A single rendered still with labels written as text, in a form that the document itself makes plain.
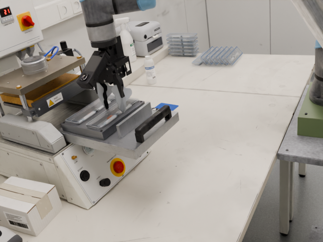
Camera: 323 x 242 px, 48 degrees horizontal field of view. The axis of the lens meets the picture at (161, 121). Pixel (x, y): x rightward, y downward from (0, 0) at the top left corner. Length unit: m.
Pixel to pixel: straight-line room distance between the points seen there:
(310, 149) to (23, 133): 0.90
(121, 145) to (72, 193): 0.26
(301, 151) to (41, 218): 0.82
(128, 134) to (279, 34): 2.67
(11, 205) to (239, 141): 0.76
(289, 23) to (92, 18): 2.67
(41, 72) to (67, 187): 0.37
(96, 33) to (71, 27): 1.10
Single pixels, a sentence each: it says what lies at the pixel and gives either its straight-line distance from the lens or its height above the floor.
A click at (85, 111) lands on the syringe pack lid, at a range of 1.12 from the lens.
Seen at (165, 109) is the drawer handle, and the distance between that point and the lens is 1.03.
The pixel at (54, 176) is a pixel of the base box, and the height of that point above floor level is 0.84.
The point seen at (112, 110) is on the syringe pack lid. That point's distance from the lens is 1.09.
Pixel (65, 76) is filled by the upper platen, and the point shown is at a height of 1.06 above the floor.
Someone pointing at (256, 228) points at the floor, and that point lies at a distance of 2.06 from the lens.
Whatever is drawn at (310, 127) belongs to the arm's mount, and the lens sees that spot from 1.34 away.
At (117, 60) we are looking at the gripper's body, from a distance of 1.04.
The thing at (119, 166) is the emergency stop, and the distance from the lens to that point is 1.21.
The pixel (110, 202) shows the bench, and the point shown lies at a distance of 1.15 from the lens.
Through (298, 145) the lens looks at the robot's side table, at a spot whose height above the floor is 0.75.
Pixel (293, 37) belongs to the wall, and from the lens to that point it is 3.51.
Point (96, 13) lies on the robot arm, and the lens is 0.98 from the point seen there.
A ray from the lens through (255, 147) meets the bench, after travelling 1.29.
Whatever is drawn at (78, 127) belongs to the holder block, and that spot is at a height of 0.99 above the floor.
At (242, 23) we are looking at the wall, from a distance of 3.58.
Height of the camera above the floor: 1.46
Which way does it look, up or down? 28 degrees down
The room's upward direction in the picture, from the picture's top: 10 degrees counter-clockwise
